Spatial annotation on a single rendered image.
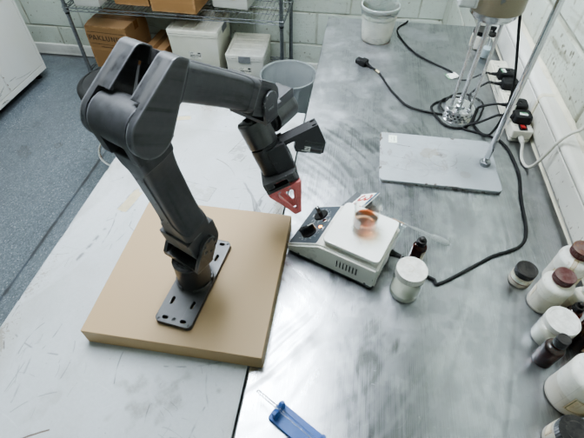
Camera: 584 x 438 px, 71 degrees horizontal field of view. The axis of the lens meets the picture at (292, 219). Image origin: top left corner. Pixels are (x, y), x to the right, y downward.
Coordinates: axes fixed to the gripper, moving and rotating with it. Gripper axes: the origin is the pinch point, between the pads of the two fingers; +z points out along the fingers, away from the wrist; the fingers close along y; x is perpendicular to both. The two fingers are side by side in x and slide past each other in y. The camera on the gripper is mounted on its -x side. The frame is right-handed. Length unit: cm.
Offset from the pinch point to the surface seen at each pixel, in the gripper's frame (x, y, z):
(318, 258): 0.3, -5.0, 10.9
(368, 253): -9.2, -10.7, 10.1
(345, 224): -7.5, -3.5, 6.9
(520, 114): -64, 31, 20
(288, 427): 13.8, -33.2, 17.8
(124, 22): 71, 241, -50
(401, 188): -23.8, 15.7, 16.5
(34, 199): 142, 142, 6
